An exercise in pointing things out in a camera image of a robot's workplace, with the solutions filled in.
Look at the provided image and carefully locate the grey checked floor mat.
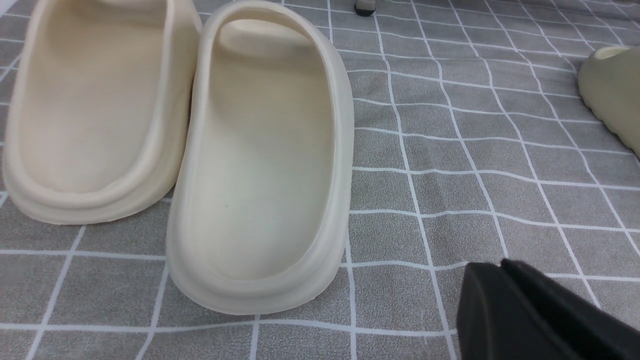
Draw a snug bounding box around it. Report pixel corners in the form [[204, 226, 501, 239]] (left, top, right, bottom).
[[1, 0, 639, 360]]

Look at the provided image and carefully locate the cream foam slipper left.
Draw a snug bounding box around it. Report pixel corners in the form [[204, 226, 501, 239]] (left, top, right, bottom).
[[2, 0, 202, 225]]

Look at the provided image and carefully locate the cream foam slipper right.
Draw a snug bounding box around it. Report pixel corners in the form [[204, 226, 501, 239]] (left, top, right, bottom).
[[166, 0, 355, 316]]

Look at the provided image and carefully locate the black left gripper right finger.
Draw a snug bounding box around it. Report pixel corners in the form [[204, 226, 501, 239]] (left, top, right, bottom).
[[501, 259, 640, 360]]

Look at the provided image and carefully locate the cream foam slipper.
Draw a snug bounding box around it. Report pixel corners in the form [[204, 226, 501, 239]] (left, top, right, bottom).
[[2, 0, 202, 225], [166, 0, 355, 316]]

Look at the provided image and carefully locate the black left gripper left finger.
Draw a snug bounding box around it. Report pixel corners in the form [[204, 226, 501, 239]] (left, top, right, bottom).
[[455, 262, 581, 360]]

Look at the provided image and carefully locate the olive foam slipper left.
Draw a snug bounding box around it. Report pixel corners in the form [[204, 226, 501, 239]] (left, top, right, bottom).
[[577, 46, 640, 155]]

